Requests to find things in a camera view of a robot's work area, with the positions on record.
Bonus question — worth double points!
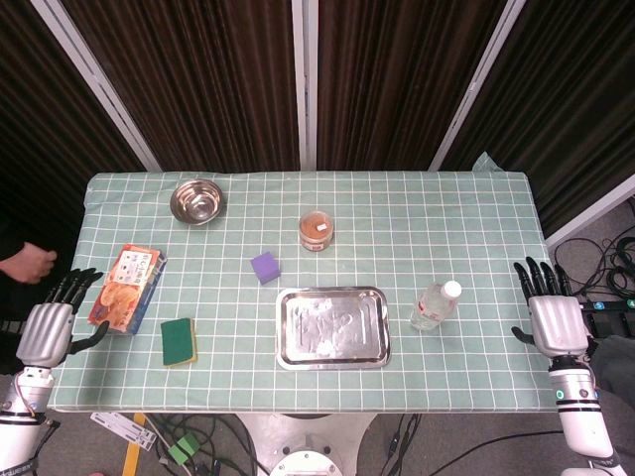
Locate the dark brown curtain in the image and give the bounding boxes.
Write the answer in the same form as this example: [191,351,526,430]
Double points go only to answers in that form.
[0,0,146,279]
[440,0,635,239]
[316,0,508,173]
[60,0,302,174]

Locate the black cable bundle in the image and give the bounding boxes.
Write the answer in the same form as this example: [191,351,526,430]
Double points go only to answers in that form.
[553,197,635,301]

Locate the grey trouser leg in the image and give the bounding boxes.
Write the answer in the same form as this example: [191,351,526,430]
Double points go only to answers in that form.
[588,334,635,394]

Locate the green plastic block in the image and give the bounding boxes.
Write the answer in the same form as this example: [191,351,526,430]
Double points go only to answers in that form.
[168,433,200,466]

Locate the metal tray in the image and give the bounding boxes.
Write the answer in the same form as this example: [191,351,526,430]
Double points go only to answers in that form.
[275,286,392,371]

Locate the long black cable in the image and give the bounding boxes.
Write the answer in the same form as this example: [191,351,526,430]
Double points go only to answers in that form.
[436,429,567,476]

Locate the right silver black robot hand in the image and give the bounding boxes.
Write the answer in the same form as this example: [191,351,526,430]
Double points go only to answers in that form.
[511,256,591,361]

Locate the clear plastic bottle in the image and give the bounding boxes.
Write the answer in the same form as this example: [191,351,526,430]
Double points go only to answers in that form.
[409,280,463,332]

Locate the white printed label strip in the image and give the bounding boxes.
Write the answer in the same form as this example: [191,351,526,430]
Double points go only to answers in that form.
[90,411,159,451]

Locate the glass jar orange lid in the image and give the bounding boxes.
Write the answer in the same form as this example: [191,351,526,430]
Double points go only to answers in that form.
[298,209,333,253]

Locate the purple foam cube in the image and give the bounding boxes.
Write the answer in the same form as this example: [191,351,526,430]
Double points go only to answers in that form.
[250,251,282,287]

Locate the tangled floor cables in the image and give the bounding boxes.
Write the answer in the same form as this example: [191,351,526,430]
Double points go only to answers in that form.
[146,414,272,476]

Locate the white partition frame post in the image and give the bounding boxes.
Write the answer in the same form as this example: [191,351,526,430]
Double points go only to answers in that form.
[29,0,164,173]
[291,0,319,173]
[428,0,528,173]

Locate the green checked tablecloth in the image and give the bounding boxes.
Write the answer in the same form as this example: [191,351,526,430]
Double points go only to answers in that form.
[49,152,589,416]

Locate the bystander bare hand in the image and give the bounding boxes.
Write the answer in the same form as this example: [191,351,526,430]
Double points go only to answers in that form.
[0,242,59,286]

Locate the green yellow sponge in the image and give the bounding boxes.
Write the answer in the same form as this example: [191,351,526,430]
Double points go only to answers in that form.
[160,317,198,368]

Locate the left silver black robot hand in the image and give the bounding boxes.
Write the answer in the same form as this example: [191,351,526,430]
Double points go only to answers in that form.
[16,268,110,369]

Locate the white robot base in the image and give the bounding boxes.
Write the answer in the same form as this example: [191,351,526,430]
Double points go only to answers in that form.
[237,414,378,476]

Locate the white partition frame bar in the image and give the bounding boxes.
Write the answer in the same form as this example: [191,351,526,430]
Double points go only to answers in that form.
[544,184,635,250]

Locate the orange blue cookie box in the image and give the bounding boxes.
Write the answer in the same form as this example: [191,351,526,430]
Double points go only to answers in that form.
[87,242,169,335]

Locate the black cable with connector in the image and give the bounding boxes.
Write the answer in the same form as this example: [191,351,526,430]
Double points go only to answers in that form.
[384,414,424,470]

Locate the stainless steel bowl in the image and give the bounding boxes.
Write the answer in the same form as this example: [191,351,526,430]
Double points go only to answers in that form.
[169,178,225,228]

